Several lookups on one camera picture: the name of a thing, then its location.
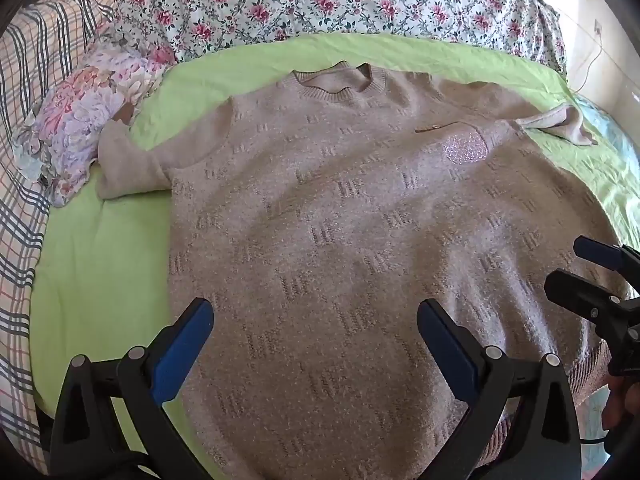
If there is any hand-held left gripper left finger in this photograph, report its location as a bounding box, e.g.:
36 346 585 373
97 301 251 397
47 297 215 480

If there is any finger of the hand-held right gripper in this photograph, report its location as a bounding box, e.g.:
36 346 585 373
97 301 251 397
573 236 640 283
543 269 626 326

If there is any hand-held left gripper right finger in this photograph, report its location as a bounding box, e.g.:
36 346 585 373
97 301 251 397
417 298 584 480

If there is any beige knit sweater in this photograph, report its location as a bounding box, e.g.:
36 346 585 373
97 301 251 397
95 61 623 480

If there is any person's right hand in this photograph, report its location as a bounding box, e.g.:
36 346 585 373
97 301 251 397
602 374 634 432

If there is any green bed sheet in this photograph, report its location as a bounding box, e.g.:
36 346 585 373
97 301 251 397
29 32 640 480

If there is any light blue sheet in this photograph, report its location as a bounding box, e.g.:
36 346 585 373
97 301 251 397
575 92 640 201

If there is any pastel floral pillow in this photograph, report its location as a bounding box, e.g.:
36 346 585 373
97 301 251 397
12 42 176 208

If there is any plaid blanket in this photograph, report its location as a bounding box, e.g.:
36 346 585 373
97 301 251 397
0 0 123 476

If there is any rose print floral quilt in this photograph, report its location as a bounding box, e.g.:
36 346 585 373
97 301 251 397
100 0 568 78

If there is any white wall cable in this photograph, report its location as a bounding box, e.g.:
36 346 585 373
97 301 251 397
574 22 608 95

